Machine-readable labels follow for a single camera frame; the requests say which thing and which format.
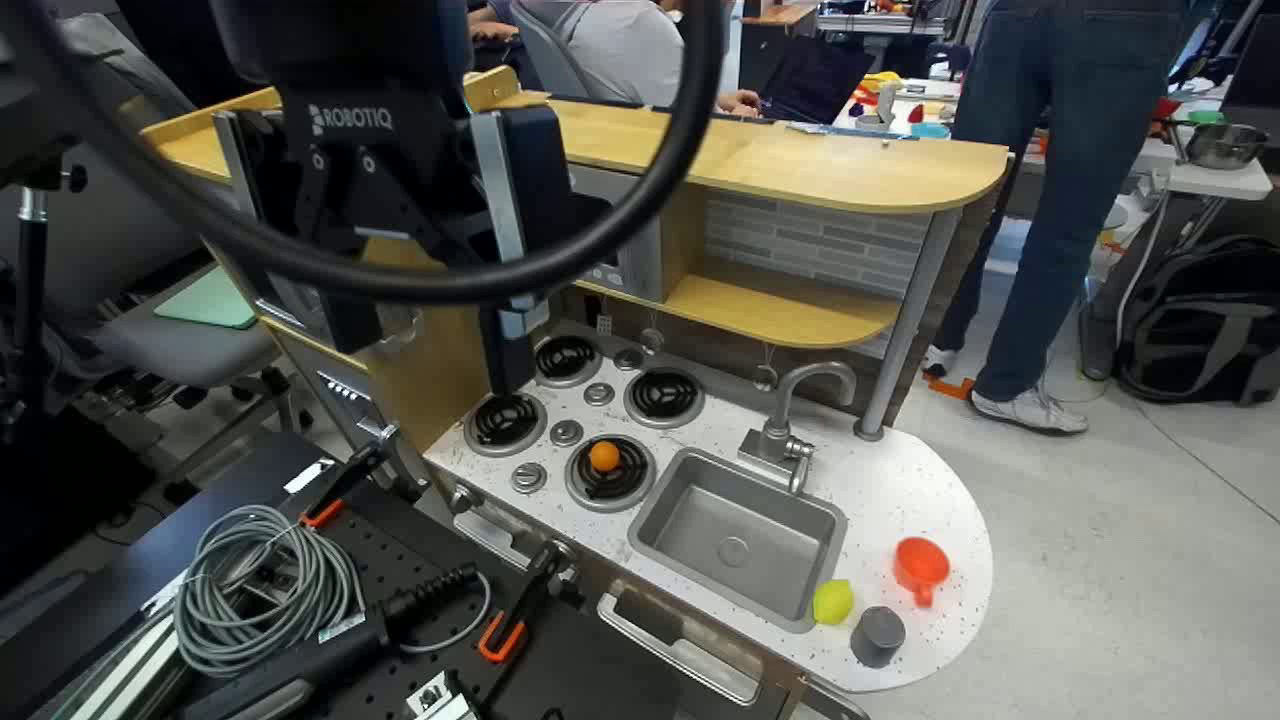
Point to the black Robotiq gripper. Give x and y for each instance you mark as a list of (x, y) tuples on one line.
[(349, 146)]

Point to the grey toy block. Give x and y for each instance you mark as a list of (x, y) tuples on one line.
[(877, 636)]

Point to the Franka robot arm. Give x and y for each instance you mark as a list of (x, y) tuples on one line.
[(347, 42)]

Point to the black toy stove burner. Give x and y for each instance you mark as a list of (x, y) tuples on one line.
[(625, 484), (664, 397), (564, 356), (507, 423)]

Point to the silver stove knob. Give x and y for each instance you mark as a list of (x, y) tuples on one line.
[(603, 394), (564, 432), (529, 479)]

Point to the pale green sheet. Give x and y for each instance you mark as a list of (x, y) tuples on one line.
[(201, 303)]

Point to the orange ball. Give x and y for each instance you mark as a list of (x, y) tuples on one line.
[(605, 458)]

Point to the white label sticker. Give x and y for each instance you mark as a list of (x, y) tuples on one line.
[(306, 479)]

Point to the person in grey shirt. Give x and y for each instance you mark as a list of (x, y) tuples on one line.
[(612, 45)]

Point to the grey office chair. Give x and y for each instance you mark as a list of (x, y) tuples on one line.
[(174, 349)]

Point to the black perforated robot table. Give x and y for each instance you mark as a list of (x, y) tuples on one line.
[(401, 542)]

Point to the wooden toy kitchen unit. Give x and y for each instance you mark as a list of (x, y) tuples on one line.
[(803, 166)]

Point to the silver toy faucet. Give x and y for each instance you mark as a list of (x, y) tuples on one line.
[(777, 432)]

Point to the grey toy sink basin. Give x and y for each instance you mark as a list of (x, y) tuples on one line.
[(734, 542)]

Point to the white bin of toys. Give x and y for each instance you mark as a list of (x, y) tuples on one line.
[(903, 107)]

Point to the flat silver metal bar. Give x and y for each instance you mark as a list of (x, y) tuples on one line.
[(125, 665)]

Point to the yellow green ball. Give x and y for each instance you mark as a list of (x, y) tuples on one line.
[(832, 603)]

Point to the orange toy cup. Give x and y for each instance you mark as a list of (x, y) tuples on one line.
[(920, 567)]

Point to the person in blue jeans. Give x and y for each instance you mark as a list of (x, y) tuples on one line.
[(1065, 163)]

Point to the black backpack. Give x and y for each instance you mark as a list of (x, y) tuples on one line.
[(1203, 324)]

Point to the steel mixing bowl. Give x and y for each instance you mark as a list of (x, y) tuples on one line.
[(1220, 146)]

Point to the white side table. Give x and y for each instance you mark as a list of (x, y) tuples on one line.
[(1234, 182)]

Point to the black camera stand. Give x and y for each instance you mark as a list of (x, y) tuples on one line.
[(28, 293)]

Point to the silver aluminium rail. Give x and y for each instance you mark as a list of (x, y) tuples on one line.
[(436, 699)]

